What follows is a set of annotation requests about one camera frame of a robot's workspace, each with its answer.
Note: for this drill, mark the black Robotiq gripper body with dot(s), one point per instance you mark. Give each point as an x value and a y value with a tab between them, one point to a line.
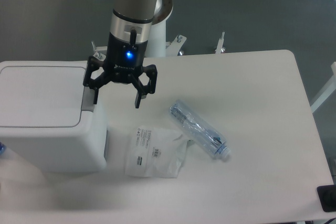
123	59

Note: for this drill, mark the grey lid push button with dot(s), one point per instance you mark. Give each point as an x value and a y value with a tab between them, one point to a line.
88	99

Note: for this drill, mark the white trash can lid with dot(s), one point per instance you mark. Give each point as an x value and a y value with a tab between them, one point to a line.
41	96

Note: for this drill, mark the white plastic trash can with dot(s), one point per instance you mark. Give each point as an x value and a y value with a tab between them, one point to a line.
81	148

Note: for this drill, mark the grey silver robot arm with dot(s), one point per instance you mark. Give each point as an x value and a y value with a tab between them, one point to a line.
129	34

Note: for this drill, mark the white crumpled plastic bag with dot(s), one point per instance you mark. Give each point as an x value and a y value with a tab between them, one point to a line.
155	152

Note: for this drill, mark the clear crushed plastic bottle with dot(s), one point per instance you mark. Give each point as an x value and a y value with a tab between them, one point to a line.
202	133

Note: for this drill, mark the black device at table edge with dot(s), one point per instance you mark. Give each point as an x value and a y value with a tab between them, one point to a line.
327	197

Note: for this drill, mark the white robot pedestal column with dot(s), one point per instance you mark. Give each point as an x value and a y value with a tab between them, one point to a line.
157	41

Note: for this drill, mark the white metal base frame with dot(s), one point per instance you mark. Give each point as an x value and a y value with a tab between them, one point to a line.
172	48

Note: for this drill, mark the white frame bar right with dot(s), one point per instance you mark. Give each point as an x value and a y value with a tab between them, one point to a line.
324	92

